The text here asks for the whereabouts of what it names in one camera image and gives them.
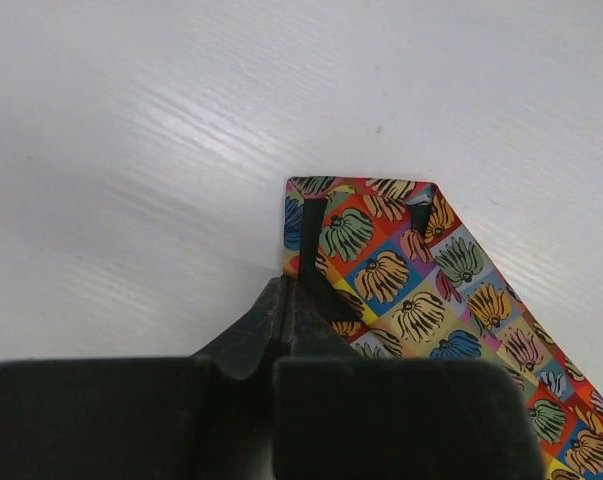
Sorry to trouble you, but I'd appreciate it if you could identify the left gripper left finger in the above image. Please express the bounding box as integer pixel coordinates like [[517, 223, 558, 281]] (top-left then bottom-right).
[[192, 277, 287, 380]]

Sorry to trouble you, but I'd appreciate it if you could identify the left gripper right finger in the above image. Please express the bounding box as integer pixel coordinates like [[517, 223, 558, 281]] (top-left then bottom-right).
[[279, 277, 358, 358]]

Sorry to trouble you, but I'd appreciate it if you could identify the colourful squares patterned tie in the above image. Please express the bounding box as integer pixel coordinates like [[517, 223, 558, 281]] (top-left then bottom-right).
[[283, 176, 603, 479]]

